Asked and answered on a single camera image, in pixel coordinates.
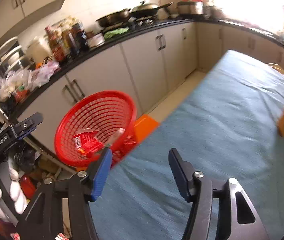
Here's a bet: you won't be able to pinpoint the red snack packet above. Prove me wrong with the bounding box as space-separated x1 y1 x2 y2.
73 128 104 158

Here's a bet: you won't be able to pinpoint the lower kitchen cabinets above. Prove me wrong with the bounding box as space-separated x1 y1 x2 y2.
13 20 284 152

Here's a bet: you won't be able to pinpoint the white gloved left hand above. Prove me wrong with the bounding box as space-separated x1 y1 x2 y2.
0 163 27 226

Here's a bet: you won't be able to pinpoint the plastic bags on counter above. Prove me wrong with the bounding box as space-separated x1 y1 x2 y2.
0 48 60 102

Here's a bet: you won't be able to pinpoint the blue table cloth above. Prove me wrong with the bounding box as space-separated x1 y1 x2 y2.
90 50 284 239

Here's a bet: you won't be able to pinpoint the white electric kettle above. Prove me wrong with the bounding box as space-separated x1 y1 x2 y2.
26 37 51 63

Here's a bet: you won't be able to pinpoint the red plastic basket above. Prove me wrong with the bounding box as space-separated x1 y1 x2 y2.
54 90 137 167

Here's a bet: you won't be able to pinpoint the sauce bottles group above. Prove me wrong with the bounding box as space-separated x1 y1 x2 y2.
45 16 89 63

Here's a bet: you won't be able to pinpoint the green cloth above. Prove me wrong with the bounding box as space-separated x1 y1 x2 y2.
103 27 130 40

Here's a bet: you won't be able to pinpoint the black frying pan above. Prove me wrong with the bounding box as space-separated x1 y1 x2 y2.
96 8 130 28

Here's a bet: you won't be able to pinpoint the black wok with lid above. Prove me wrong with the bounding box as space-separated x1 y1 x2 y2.
130 2 173 18

